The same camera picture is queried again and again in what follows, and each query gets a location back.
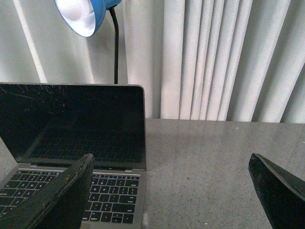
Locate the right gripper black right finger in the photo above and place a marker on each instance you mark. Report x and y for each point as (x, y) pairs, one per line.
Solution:
(281, 194)

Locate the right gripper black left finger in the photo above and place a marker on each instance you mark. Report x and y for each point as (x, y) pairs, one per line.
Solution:
(59, 205)

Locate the grey laptop computer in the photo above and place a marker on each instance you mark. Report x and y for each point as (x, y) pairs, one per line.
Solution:
(47, 127)

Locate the white pleated curtain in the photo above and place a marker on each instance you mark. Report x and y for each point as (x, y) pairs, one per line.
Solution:
(224, 60)

